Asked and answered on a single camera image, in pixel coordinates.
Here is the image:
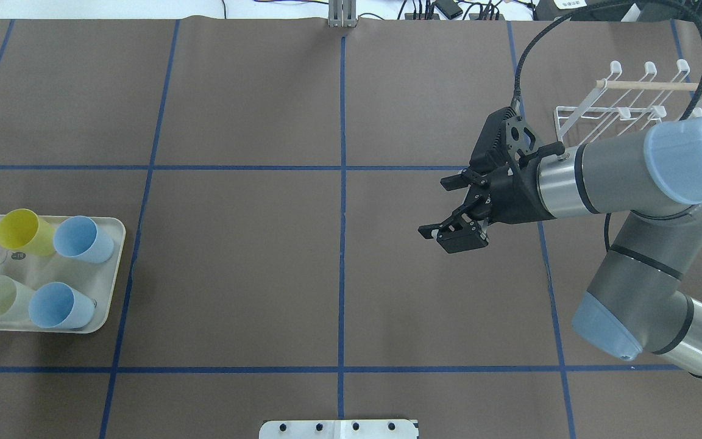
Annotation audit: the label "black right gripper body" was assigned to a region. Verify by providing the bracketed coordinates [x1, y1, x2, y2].
[466, 107, 566, 224]

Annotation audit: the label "blue plastic cup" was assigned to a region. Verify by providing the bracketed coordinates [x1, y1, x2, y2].
[27, 282, 96, 330]
[52, 216, 114, 264]

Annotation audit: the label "yellow plastic cup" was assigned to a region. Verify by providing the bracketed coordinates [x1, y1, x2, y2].
[0, 209, 55, 257]

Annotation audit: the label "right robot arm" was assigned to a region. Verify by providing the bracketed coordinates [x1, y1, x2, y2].
[418, 107, 702, 381]

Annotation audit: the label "pale green plastic cup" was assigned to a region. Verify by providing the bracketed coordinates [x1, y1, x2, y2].
[0, 275, 35, 322]

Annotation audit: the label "white plastic tray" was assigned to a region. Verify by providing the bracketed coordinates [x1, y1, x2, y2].
[0, 216, 126, 334]

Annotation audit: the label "white wire cup rack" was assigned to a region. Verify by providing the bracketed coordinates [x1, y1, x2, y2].
[553, 59, 698, 146]

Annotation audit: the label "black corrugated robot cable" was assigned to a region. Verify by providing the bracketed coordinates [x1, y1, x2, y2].
[512, 0, 702, 120]

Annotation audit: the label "aluminium frame post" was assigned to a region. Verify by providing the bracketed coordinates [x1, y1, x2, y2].
[327, 0, 358, 28]

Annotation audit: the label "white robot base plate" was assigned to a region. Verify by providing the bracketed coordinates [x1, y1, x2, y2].
[258, 419, 420, 438]

